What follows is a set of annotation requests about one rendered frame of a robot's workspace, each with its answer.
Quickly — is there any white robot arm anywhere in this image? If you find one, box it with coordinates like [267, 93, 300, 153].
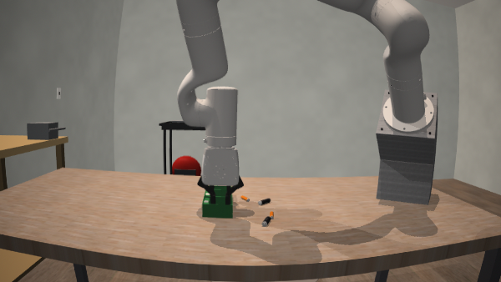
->
[176, 0, 434, 149]

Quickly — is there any green three-compartment tray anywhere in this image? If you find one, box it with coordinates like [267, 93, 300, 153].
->
[202, 186, 233, 219]

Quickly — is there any black aa battery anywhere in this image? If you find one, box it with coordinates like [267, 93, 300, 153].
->
[258, 199, 271, 205]
[262, 216, 271, 227]

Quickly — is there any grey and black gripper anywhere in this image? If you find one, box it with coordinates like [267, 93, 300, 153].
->
[197, 146, 244, 204]

